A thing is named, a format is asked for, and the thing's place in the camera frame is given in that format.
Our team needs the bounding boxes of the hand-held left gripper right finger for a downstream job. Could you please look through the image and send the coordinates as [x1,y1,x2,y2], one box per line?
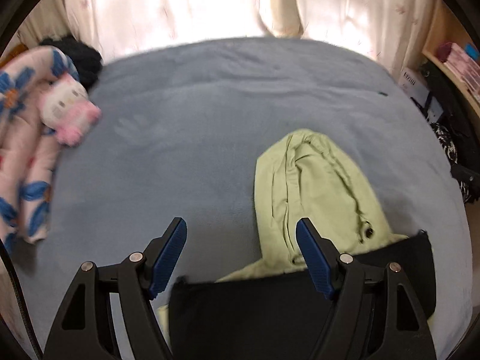
[295,217,438,360]

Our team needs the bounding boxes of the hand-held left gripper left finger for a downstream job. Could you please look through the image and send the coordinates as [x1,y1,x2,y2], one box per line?
[44,217,188,360]

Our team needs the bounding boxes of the light green jacket black sleeves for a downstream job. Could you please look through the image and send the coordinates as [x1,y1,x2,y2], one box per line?
[155,129,438,360]

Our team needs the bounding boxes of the dark hanging clothes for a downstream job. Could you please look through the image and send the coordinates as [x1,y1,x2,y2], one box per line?
[418,60,480,205]

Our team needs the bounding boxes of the blue-grey fleece blanket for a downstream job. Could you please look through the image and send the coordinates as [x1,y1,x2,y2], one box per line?
[7,37,474,360]

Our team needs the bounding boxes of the floral quilt blue flowers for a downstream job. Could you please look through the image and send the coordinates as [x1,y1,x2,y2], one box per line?
[0,45,81,245]

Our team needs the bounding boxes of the pink white plush toy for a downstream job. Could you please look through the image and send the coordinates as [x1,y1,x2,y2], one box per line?
[39,73,103,147]

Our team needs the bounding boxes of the white box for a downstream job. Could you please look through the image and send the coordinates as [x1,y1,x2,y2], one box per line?
[399,65,445,121]

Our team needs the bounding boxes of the black knitted cloth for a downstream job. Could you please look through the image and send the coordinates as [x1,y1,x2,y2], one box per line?
[38,35,104,88]

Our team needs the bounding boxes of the pink patterned box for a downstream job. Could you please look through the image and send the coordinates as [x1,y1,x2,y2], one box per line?
[437,42,480,100]

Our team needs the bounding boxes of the cream floral curtain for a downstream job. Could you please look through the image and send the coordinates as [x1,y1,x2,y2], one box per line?
[62,0,301,66]
[259,0,441,74]

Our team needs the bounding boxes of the wooden shelf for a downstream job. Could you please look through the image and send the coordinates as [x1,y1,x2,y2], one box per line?
[421,0,480,121]

